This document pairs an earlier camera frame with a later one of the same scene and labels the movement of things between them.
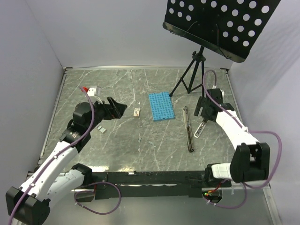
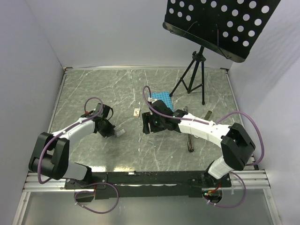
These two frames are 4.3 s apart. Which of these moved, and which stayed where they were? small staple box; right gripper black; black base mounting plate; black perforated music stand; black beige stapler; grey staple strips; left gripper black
Moved: left gripper black; right gripper black; grey staple strips
Stayed: black base mounting plate; black perforated music stand; small staple box; black beige stapler
